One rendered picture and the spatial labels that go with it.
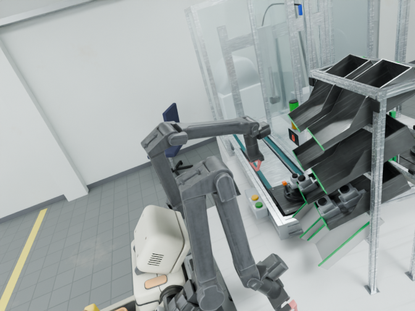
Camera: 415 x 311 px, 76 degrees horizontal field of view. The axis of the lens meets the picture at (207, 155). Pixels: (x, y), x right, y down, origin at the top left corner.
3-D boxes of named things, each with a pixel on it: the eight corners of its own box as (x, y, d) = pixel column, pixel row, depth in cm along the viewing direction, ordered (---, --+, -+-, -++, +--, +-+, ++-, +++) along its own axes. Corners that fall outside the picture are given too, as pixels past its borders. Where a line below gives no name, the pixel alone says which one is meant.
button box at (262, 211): (257, 219, 145) (254, 211, 143) (246, 197, 164) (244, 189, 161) (268, 215, 146) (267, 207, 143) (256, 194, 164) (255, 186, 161)
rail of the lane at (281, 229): (281, 240, 134) (278, 224, 129) (236, 160, 213) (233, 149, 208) (291, 237, 134) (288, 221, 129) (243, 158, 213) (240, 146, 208)
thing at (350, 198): (347, 209, 93) (338, 197, 90) (341, 201, 96) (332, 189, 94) (370, 197, 90) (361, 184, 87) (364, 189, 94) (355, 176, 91)
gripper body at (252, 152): (257, 149, 129) (254, 136, 125) (264, 159, 120) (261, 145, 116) (244, 153, 129) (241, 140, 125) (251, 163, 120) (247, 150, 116)
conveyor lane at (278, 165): (288, 230, 139) (286, 216, 134) (243, 158, 213) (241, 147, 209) (339, 213, 139) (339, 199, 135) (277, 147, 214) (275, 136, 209)
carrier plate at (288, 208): (286, 217, 135) (285, 214, 134) (268, 190, 156) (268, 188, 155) (331, 203, 135) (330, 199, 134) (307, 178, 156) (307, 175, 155)
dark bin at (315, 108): (300, 132, 90) (288, 116, 88) (289, 119, 102) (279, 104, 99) (380, 79, 81) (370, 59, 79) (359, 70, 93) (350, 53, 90)
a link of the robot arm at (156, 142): (133, 134, 93) (142, 148, 86) (167, 117, 97) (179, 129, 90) (168, 208, 123) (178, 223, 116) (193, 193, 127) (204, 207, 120)
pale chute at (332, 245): (327, 270, 101) (318, 266, 100) (315, 243, 112) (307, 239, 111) (385, 222, 89) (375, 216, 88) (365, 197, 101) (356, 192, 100)
